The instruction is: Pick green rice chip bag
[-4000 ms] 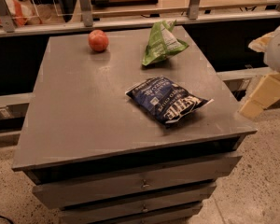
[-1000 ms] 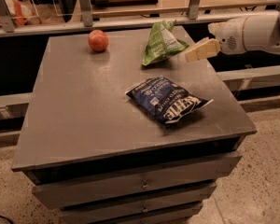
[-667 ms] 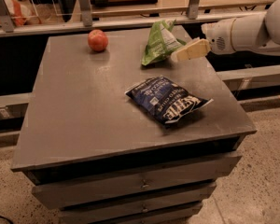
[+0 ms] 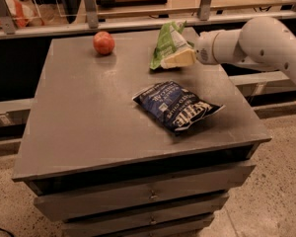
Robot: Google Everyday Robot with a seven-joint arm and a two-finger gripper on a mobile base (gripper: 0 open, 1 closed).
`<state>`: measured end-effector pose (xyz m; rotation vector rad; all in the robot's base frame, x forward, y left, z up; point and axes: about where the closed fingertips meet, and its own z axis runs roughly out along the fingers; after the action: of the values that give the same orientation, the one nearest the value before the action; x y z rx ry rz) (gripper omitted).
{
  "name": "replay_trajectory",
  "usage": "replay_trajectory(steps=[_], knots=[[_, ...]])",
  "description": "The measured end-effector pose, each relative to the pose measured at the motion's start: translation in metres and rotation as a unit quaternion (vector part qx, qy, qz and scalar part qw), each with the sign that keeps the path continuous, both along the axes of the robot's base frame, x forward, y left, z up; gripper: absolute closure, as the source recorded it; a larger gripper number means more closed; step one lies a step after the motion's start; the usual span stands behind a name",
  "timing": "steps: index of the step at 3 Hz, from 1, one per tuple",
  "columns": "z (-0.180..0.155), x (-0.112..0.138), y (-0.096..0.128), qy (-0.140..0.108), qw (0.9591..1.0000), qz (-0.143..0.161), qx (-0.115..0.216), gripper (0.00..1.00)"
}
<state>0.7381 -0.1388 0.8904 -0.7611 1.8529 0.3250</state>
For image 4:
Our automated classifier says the grey metal railing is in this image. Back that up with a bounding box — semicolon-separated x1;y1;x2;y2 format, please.
0;0;296;40

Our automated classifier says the grey drawer cabinet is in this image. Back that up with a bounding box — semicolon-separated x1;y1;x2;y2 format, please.
13;31;269;237

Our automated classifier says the green rice chip bag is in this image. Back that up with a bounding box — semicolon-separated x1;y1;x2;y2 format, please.
150;22;194;70

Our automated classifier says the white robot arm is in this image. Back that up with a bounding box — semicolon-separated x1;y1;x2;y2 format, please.
161;17;296;85

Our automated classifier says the red apple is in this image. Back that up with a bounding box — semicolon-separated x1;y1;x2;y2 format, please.
93;32;114;55

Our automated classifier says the black floor cable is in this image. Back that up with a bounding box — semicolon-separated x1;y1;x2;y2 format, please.
0;226;16;237

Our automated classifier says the orange white plastic bag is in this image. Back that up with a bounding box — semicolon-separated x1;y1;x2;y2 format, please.
6;0;43;28

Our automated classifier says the blue kettle chip bag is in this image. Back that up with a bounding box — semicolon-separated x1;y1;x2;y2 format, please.
132;80;223;133

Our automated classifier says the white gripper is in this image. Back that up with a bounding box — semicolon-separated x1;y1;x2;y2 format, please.
161;31;218;69

